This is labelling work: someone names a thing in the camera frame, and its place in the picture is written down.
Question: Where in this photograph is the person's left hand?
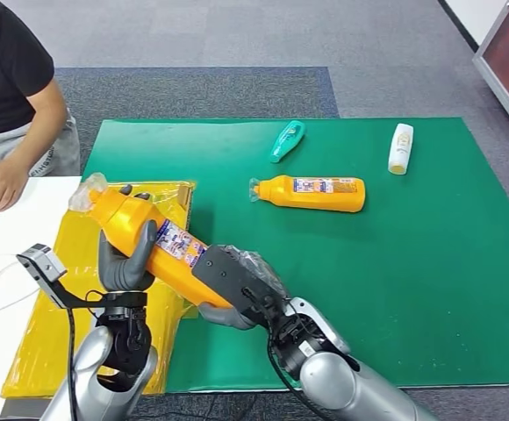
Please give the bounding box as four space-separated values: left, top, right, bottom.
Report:
0 160 30 214

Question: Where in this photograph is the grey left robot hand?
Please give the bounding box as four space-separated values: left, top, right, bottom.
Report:
98 183 159 295

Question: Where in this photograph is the white bottle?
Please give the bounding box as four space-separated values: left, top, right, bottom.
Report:
387 123 414 176

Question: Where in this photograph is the person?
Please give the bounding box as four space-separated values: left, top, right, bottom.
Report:
0 0 81 214

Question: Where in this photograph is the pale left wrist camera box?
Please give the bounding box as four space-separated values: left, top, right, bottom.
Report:
16 244 69 309

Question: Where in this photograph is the green table mat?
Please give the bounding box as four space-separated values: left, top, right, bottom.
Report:
81 118 509 394

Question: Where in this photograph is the orange bottle with clear cap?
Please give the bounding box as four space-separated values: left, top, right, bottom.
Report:
68 172 233 310
248 175 366 214

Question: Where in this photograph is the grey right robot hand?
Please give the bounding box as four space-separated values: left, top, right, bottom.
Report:
198 244 289 332

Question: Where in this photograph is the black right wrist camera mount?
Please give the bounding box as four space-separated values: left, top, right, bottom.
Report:
192 245 282 328

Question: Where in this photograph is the yellow plastic film sheet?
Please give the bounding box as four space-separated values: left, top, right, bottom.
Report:
0 181 199 400

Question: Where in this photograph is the teal green bottle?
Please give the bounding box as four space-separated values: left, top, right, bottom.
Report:
270 120 306 164

